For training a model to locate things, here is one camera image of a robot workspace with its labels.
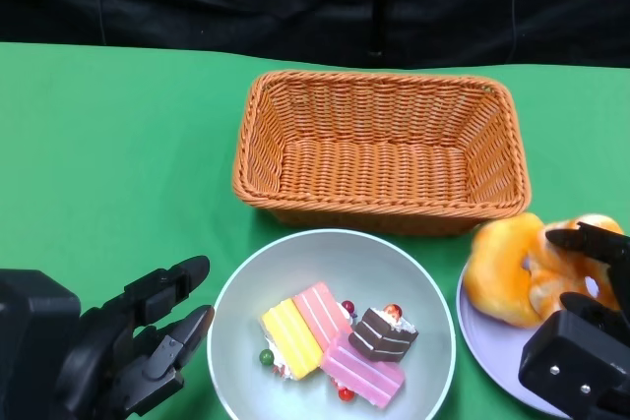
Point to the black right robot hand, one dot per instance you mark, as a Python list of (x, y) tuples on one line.
[(617, 253)]

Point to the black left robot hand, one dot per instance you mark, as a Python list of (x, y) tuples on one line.
[(103, 356)]

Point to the orange striped doughnut bread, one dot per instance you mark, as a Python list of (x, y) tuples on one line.
[(497, 282), (561, 267)]

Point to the yellow cake slice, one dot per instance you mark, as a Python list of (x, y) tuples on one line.
[(293, 341)]

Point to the salmon pink cake slice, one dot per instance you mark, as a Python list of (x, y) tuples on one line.
[(322, 312)]

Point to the chocolate layer cake slice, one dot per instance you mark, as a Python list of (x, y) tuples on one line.
[(384, 339)]

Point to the pale green bowl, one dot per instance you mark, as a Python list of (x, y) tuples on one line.
[(344, 258)]

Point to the magenta pink cake slice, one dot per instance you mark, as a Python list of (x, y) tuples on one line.
[(364, 373)]

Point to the lavender round plate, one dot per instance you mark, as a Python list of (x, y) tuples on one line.
[(487, 341)]

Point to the orange wicker basket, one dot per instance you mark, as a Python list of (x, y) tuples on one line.
[(374, 164)]

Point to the green tablecloth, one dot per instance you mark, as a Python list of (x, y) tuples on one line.
[(123, 144)]

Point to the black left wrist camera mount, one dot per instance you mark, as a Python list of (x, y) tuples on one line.
[(34, 341)]

